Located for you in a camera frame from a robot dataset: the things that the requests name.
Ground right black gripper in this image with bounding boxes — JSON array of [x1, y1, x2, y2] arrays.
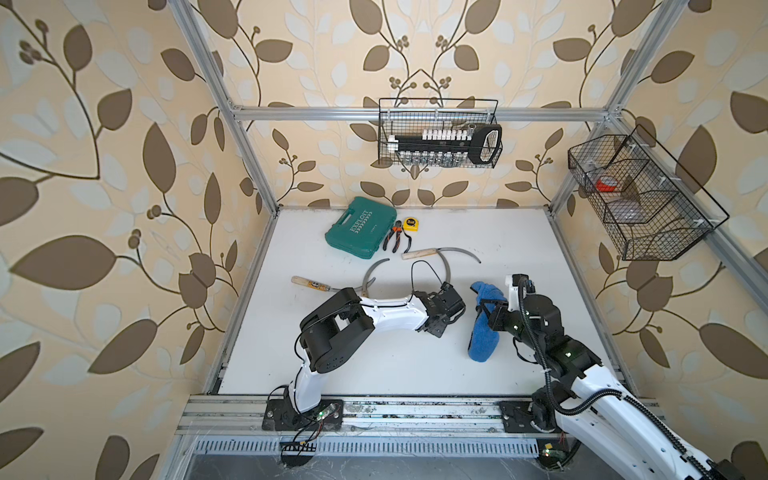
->
[[481, 296, 543, 354]]

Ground blue microfiber rag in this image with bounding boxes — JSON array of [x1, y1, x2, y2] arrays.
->
[[468, 281, 507, 363]]

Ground sickle wooden handle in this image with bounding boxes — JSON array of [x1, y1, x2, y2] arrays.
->
[[291, 276, 340, 292], [436, 250, 452, 283], [401, 247, 482, 264], [361, 257, 391, 298]]

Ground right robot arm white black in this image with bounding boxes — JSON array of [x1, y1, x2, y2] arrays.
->
[[477, 293, 744, 479]]

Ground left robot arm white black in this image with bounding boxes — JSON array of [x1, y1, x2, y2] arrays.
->
[[289, 282, 466, 414]]

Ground yellow black tape measure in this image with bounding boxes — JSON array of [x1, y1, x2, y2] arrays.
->
[[403, 217, 419, 232]]

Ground green plastic tool case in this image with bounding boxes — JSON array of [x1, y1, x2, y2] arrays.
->
[[325, 196, 397, 260]]

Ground red item in basket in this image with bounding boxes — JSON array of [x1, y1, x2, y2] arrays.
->
[[595, 175, 619, 193]]

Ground black socket bit holder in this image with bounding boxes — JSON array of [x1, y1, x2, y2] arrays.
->
[[384, 124, 503, 168]]

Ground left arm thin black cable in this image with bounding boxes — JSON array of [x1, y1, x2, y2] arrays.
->
[[409, 259, 448, 298]]

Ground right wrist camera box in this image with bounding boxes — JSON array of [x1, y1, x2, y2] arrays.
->
[[505, 274, 536, 306]]

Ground black red handled pliers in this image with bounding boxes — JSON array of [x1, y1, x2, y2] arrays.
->
[[382, 220, 412, 253]]

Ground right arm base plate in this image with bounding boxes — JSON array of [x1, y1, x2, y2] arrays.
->
[[498, 400, 557, 434]]

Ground right wall wire basket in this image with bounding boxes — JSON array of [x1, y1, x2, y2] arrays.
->
[[568, 124, 730, 261]]

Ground wall wire basket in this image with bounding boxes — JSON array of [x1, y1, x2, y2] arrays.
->
[[568, 124, 730, 261], [377, 96, 503, 170]]

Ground back wall wire basket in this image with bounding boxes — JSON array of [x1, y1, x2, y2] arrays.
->
[[377, 96, 503, 170]]

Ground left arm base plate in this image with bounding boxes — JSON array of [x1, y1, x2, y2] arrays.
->
[[262, 397, 344, 432]]

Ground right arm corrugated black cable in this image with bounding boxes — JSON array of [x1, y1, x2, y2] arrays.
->
[[515, 278, 715, 480]]

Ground aluminium front rail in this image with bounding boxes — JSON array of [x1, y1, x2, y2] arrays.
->
[[175, 394, 673, 439]]

